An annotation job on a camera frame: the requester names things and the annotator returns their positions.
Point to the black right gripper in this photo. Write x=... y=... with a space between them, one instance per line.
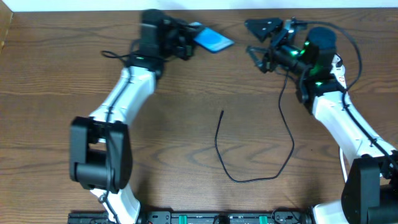
x=273 y=50

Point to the white power strip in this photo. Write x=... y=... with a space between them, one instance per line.
x=338 y=70

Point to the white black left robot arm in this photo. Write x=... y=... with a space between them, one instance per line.
x=100 y=149

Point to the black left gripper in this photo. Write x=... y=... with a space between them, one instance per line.
x=181 y=40

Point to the blue Galaxy smartphone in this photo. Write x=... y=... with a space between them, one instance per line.
x=209 y=39

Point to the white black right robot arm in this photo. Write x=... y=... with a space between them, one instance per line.
x=308 y=50

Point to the black mounting rail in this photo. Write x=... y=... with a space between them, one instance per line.
x=166 y=217

